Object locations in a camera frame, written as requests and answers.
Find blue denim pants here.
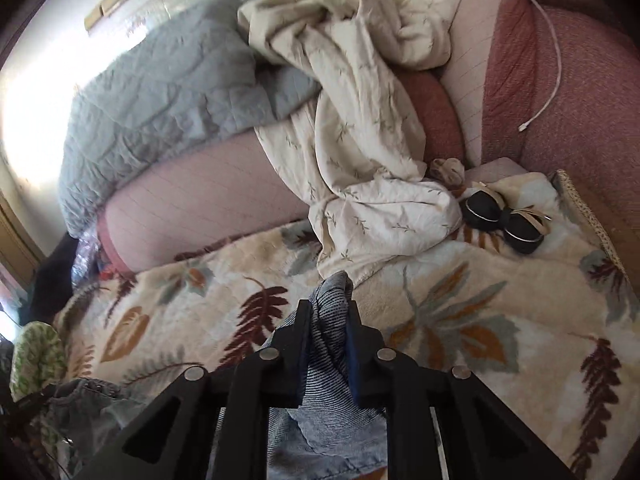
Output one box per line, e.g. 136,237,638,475
44,272,387,479

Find black clothing pile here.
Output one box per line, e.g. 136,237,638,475
27,233,78,323

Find leaf print fleece blanket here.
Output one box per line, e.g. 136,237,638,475
54,171,639,479

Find pink quilted bolster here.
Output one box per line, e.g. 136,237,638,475
98,130,308,273

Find small beige fabric item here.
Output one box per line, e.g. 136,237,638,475
428,158,465,188

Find purple plastic bag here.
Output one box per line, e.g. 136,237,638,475
70,230,110,289

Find cream floral sheet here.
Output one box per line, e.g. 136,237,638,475
238,0,461,284

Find green patterned folded quilt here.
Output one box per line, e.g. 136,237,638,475
10,321,67,402

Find grey quilted blanket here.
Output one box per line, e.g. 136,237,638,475
58,0,320,238

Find red pink quilted headboard cushion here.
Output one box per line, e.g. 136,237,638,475
399,0,639,276

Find wall light switch plate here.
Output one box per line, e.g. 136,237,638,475
84,0,128,32

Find white charging cable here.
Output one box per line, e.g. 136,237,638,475
505,0,564,134

